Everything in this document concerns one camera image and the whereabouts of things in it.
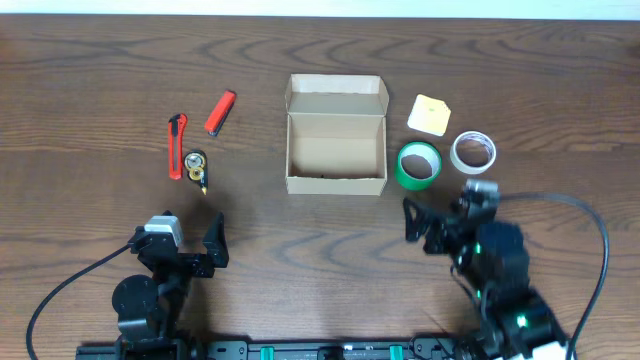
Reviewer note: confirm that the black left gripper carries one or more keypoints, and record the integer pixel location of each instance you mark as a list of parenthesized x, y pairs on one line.
[(215, 242)]

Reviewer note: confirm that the white tape roll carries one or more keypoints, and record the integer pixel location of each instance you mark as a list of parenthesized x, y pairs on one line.
[(473, 152)]

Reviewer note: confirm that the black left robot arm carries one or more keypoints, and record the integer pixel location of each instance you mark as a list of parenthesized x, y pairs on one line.
[(148, 307)]

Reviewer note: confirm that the red utility knife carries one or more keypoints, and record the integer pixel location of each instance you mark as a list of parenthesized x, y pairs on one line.
[(176, 128)]

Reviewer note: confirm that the red mini stapler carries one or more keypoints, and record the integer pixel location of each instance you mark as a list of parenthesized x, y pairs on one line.
[(220, 112)]

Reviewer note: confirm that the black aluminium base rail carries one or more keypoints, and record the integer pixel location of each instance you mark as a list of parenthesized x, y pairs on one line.
[(421, 348)]

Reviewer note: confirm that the green tape roll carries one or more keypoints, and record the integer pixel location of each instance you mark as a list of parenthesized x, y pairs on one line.
[(429, 158)]

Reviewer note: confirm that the open cardboard box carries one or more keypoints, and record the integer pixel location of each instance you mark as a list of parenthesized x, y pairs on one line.
[(336, 135)]

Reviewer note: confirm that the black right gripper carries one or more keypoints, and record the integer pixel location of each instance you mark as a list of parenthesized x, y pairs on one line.
[(445, 224)]

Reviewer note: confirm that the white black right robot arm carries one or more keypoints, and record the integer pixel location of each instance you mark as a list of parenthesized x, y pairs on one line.
[(515, 322)]

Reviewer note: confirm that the black yellow correction tape dispenser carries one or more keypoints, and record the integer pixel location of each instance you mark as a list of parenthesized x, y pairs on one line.
[(195, 162)]

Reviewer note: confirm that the yellow sticky note pad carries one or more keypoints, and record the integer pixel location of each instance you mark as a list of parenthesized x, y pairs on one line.
[(429, 115)]

